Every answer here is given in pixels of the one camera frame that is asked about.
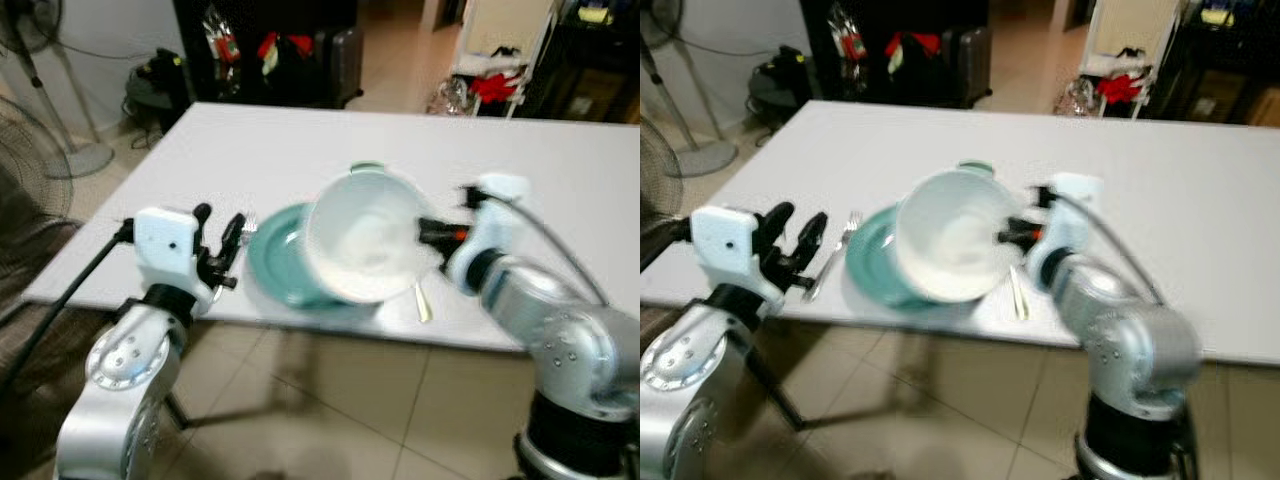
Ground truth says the grey right arm cable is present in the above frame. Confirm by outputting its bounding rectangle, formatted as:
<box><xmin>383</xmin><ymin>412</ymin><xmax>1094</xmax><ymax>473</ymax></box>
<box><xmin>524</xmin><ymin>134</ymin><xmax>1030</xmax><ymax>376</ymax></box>
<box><xmin>458</xmin><ymin>184</ymin><xmax>612</xmax><ymax>307</ymax></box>
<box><xmin>1032</xmin><ymin>184</ymin><xmax>1167</xmax><ymax>307</ymax></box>

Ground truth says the red bag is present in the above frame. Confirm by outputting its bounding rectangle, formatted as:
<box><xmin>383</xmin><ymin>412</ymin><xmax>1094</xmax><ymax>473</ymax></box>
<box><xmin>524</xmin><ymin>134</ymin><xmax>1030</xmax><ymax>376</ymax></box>
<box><xmin>884</xmin><ymin>31</ymin><xmax>942</xmax><ymax>63</ymax></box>
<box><xmin>257</xmin><ymin>32</ymin><xmax>317</xmax><ymax>73</ymax></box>

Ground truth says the clear plastic bag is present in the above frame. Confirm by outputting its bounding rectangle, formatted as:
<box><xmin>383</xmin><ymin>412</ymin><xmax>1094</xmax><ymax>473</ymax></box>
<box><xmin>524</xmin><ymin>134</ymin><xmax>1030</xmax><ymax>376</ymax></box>
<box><xmin>1054</xmin><ymin>78</ymin><xmax>1098</xmax><ymax>117</ymax></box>
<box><xmin>429</xmin><ymin>78</ymin><xmax>473</xmax><ymax>117</ymax></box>

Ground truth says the dark wire-guard fan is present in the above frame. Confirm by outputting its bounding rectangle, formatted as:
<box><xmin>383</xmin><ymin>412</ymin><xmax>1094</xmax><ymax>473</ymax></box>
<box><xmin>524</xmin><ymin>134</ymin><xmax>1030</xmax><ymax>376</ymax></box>
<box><xmin>0</xmin><ymin>95</ymin><xmax>76</xmax><ymax>223</ymax></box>
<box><xmin>640</xmin><ymin>118</ymin><xmax>683</xmax><ymax>217</ymax></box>

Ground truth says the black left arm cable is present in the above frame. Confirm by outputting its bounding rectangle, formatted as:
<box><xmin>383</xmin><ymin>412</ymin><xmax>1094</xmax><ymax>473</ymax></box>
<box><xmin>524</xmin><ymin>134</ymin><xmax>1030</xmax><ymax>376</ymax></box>
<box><xmin>0</xmin><ymin>218</ymin><xmax>137</xmax><ymax>403</ymax></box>
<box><xmin>640</xmin><ymin>218</ymin><xmax>693</xmax><ymax>273</ymax></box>

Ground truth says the teal round plate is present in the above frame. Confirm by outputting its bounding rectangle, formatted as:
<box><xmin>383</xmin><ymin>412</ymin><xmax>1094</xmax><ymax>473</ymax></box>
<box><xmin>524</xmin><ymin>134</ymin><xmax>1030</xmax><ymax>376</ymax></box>
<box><xmin>244</xmin><ymin>202</ymin><xmax>383</xmax><ymax>313</ymax></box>
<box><xmin>844</xmin><ymin>204</ymin><xmax>963</xmax><ymax>310</ymax></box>

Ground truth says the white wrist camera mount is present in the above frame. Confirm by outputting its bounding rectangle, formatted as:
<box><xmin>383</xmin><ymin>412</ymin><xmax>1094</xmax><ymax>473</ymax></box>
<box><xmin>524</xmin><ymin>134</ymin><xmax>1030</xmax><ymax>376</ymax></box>
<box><xmin>132</xmin><ymin>206</ymin><xmax>202</xmax><ymax>302</ymax></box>
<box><xmin>444</xmin><ymin>173</ymin><xmax>532</xmax><ymax>293</ymax></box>
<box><xmin>689</xmin><ymin>205</ymin><xmax>768</xmax><ymax>303</ymax></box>
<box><xmin>1025</xmin><ymin>173</ymin><xmax>1103</xmax><ymax>291</ymax></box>

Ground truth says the red cloth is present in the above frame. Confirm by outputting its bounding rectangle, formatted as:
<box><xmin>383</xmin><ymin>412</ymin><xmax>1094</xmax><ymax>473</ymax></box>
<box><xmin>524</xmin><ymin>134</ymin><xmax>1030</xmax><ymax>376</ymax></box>
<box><xmin>1094</xmin><ymin>72</ymin><xmax>1148</xmax><ymax>105</ymax></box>
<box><xmin>469</xmin><ymin>72</ymin><xmax>522</xmax><ymax>105</ymax></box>

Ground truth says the white folding chair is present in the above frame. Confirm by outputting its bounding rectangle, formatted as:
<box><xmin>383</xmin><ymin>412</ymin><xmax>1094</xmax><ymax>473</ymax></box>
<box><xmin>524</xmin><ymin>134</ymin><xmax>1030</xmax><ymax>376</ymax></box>
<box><xmin>1078</xmin><ymin>0</ymin><xmax>1188</xmax><ymax>119</ymax></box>
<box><xmin>449</xmin><ymin>0</ymin><xmax>563</xmax><ymax>119</ymax></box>

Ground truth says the dark grey suitcase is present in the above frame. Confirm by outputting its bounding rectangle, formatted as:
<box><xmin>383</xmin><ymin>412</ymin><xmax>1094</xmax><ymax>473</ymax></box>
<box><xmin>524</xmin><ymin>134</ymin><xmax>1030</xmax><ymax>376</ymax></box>
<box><xmin>314</xmin><ymin>25</ymin><xmax>366</xmax><ymax>107</ymax></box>
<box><xmin>939</xmin><ymin>25</ymin><xmax>994</xmax><ymax>107</ymax></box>

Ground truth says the dark shelf unit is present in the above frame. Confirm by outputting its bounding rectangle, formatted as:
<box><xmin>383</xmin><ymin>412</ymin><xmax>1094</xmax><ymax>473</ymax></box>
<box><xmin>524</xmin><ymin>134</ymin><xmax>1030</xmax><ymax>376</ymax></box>
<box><xmin>1148</xmin><ymin>0</ymin><xmax>1280</xmax><ymax>128</ymax></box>
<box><xmin>518</xmin><ymin>0</ymin><xmax>641</xmax><ymax>124</ymax></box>

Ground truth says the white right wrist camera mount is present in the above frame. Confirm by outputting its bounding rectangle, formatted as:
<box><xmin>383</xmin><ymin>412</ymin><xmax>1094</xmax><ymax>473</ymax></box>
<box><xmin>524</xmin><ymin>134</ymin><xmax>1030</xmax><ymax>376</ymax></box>
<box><xmin>444</xmin><ymin>173</ymin><xmax>532</xmax><ymax>293</ymax></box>
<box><xmin>1025</xmin><ymin>173</ymin><xmax>1103</xmax><ymax>291</ymax></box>

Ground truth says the black cabinet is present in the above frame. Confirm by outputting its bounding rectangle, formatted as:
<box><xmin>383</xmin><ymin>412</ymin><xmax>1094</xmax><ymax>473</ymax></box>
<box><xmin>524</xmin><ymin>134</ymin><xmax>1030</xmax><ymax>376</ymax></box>
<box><xmin>171</xmin><ymin>0</ymin><xmax>363</xmax><ymax>108</ymax></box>

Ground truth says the grey standing pedestal fan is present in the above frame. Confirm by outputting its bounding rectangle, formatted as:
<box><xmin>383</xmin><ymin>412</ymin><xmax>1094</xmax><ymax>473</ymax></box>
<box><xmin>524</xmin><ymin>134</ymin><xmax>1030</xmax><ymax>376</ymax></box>
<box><xmin>0</xmin><ymin>0</ymin><xmax>117</xmax><ymax>180</ymax></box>
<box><xmin>640</xmin><ymin>0</ymin><xmax>740</xmax><ymax>180</ymax></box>

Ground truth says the white ceramic bowl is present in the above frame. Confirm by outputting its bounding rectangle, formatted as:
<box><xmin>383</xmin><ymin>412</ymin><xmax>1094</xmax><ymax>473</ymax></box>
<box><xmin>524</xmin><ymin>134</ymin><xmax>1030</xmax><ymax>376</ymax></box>
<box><xmin>304</xmin><ymin>169</ymin><xmax>447</xmax><ymax>305</ymax></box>
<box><xmin>892</xmin><ymin>169</ymin><xmax>1028</xmax><ymax>304</ymax></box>

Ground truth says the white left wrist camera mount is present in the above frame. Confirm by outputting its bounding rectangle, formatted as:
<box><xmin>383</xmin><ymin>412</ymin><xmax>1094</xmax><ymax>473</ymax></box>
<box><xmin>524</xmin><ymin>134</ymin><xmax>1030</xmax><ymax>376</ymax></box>
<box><xmin>689</xmin><ymin>205</ymin><xmax>768</xmax><ymax>303</ymax></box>
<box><xmin>132</xmin><ymin>206</ymin><xmax>202</xmax><ymax>302</ymax></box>

